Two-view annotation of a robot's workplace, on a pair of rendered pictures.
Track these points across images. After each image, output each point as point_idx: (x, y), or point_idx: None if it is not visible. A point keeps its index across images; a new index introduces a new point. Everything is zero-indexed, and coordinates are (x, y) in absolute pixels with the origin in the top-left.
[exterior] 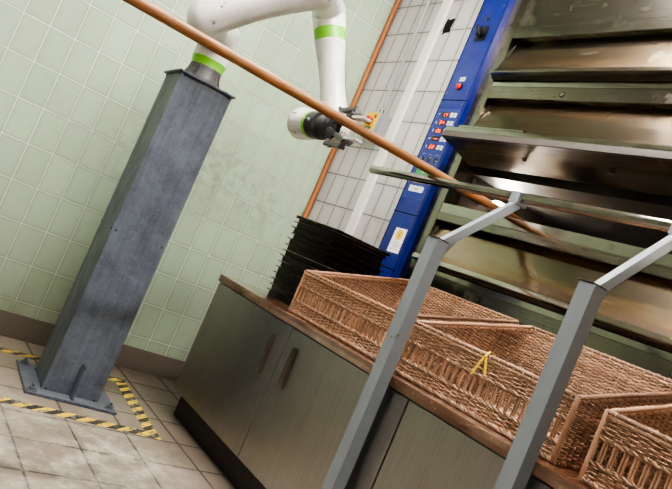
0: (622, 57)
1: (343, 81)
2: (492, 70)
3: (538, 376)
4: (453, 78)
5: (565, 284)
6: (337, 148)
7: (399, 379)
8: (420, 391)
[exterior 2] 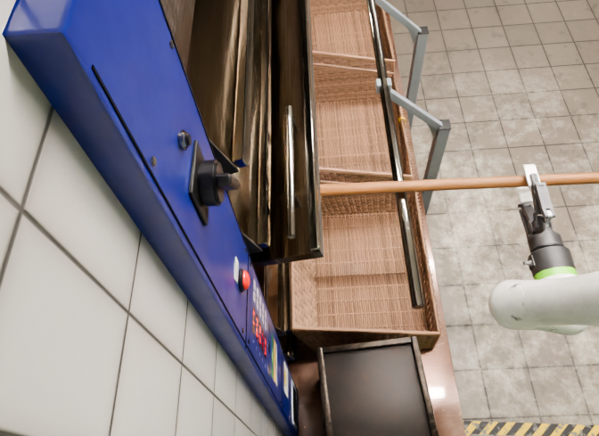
0: None
1: (561, 278)
2: (247, 156)
3: (397, 91)
4: (233, 311)
5: None
6: (522, 222)
7: (418, 178)
8: (414, 162)
